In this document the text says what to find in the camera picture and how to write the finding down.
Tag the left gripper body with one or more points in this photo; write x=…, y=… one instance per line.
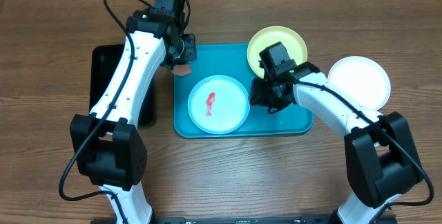
x=186, y=51

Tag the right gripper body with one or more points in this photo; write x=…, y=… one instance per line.
x=267, y=95

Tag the pink sponge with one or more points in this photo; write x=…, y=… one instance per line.
x=181, y=70

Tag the light blue plate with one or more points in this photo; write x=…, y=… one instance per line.
x=218, y=104

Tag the yellow-green plate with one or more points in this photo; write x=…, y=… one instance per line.
x=268, y=36

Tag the white plate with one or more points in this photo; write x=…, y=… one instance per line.
x=363, y=79

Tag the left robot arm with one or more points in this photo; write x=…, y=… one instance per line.
x=108, y=147

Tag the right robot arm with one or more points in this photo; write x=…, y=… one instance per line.
x=381, y=159

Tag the black rectangular tray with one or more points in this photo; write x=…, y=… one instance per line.
x=103, y=64

